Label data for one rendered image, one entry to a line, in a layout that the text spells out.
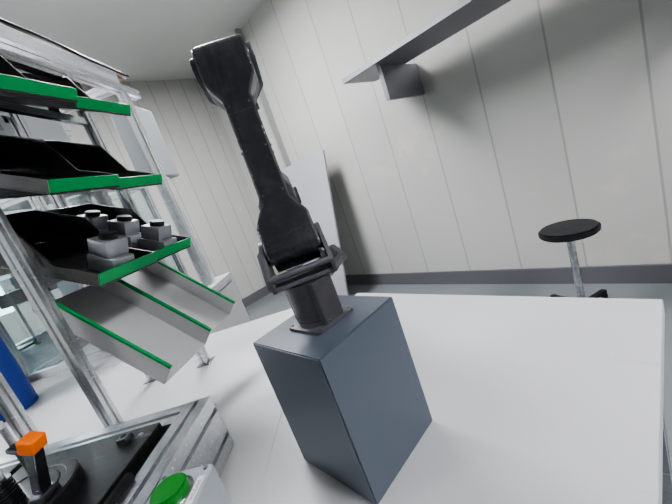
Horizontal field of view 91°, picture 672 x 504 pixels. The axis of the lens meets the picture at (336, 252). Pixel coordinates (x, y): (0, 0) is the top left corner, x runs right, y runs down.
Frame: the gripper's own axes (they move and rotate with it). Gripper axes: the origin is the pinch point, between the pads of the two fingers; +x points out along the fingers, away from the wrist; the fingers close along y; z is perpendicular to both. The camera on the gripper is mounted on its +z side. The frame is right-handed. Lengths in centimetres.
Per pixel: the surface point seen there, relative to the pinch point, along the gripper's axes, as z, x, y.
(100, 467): 43, -29, 18
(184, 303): 31.2, -9.2, -15.5
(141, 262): 24.2, -28.6, -9.3
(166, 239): 20.4, -22.0, -19.3
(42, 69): 9, -51, -50
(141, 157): 19, 14, -154
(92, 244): 25.7, -36.2, -11.8
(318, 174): -68, 152, -188
